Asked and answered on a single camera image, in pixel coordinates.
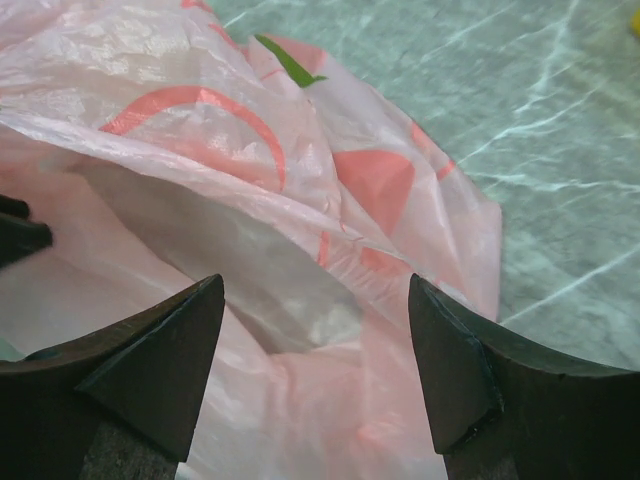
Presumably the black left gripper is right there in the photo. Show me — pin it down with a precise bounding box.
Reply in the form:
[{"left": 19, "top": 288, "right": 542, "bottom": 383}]
[{"left": 0, "top": 195, "right": 53, "bottom": 268}]

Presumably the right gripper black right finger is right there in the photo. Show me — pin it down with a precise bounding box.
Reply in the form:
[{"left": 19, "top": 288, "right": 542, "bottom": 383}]
[{"left": 408, "top": 276, "right": 639, "bottom": 480}]

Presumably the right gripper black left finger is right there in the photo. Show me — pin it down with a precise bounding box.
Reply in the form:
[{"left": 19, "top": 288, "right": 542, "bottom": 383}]
[{"left": 1, "top": 275, "right": 225, "bottom": 479}]

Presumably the pink plastic bag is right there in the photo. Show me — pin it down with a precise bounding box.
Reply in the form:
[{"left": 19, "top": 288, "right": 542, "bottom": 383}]
[{"left": 1, "top": 1, "right": 501, "bottom": 479}]

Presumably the yellow plastic tray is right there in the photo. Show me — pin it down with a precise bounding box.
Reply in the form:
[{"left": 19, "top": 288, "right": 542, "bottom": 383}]
[{"left": 630, "top": 10, "right": 640, "bottom": 36}]

